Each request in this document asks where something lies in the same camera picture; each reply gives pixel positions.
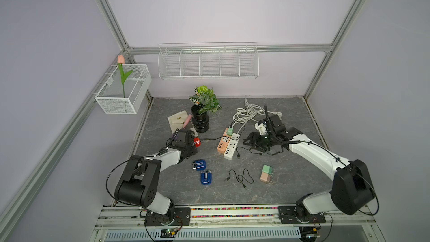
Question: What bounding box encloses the red electric shaver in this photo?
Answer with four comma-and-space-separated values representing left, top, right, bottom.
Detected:
193, 137, 201, 147

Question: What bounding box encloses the pink charger adapter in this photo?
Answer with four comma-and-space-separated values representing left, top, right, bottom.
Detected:
260, 172, 272, 183

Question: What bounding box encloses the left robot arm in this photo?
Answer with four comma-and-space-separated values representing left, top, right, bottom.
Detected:
105, 129, 198, 225

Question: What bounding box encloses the green charger adapter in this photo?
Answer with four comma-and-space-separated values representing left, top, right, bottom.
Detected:
262, 165, 273, 175
226, 127, 234, 137

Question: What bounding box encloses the white vented cable duct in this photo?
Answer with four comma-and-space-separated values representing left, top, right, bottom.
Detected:
104, 226, 302, 242

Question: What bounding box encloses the potted green plant black vase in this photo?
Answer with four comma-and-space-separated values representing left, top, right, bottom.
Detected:
189, 86, 222, 133

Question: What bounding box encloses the green charger adapter top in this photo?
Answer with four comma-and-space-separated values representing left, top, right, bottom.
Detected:
226, 127, 234, 137

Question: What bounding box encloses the coiled white power cord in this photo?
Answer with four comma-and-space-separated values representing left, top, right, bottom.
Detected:
232, 97, 283, 128

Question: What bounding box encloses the blue electric shaver lower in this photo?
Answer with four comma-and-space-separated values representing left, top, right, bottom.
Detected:
200, 170, 212, 186

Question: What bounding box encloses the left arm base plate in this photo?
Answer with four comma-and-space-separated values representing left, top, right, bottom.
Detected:
144, 206, 191, 226

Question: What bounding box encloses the white mesh wall basket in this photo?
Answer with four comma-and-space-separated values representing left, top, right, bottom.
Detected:
95, 64, 152, 114

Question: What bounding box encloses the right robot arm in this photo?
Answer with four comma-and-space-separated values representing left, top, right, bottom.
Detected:
243, 110, 378, 223

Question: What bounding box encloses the white power strip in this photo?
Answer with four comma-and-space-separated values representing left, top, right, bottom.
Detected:
224, 133, 240, 160

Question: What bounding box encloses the blue electric shaver upper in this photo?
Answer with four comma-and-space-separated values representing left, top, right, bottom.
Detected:
192, 159, 207, 171

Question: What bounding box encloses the blue electric shaver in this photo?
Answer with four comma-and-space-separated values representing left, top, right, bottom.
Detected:
192, 159, 207, 171
200, 170, 212, 186

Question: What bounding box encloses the white wire wall shelf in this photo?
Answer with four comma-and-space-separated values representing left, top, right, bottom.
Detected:
158, 42, 259, 79

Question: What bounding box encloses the orange power strip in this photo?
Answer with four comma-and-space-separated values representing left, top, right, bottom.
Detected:
217, 128, 231, 154

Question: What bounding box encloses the artificial pink tulip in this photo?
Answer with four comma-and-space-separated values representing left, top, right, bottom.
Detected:
117, 55, 133, 97

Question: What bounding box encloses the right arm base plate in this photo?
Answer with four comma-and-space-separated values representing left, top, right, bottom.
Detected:
278, 206, 326, 224

